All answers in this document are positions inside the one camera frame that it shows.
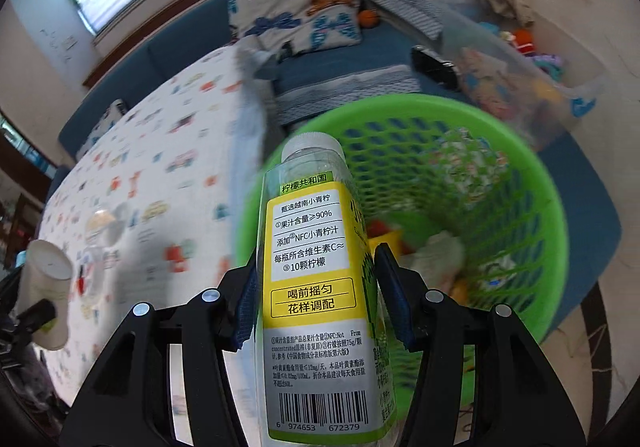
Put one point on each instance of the green plastic basket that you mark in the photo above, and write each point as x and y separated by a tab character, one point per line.
480	187

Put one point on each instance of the printed blanket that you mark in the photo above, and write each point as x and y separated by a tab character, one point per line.
165	142

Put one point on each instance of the yellow label juice bottle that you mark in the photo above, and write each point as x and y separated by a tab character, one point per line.
310	247

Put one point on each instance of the small printed pillow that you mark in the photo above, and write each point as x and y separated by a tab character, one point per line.
100	127

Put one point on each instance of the clear plastic storage box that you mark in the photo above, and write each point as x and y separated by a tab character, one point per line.
520	82

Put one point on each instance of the black device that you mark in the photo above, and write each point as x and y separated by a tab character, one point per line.
435	66

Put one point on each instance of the orange ball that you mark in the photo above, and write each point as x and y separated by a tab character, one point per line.
368	18

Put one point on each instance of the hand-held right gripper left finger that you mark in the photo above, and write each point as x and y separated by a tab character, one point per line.
245	312

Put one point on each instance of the white paper cup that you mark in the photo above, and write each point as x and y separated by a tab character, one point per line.
47	277

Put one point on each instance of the blue striped cloth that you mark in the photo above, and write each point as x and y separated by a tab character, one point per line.
407	7

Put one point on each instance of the yellow snack packet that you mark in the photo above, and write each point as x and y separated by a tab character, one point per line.
386	243

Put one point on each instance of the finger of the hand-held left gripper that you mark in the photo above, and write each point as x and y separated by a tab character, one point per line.
37	314
21	261

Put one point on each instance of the clear plastic bottle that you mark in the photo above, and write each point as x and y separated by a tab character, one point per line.
102	247

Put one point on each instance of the blue sofa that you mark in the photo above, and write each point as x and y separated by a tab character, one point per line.
165	57

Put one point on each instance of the red-stained tissue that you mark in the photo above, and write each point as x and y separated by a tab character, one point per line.
435	254

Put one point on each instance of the blue white striped towel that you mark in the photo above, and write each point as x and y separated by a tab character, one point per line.
345	94

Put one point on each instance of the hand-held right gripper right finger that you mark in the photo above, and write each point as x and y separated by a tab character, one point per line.
396	299

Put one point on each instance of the butterfly print pillow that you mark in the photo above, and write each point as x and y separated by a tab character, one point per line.
295	7

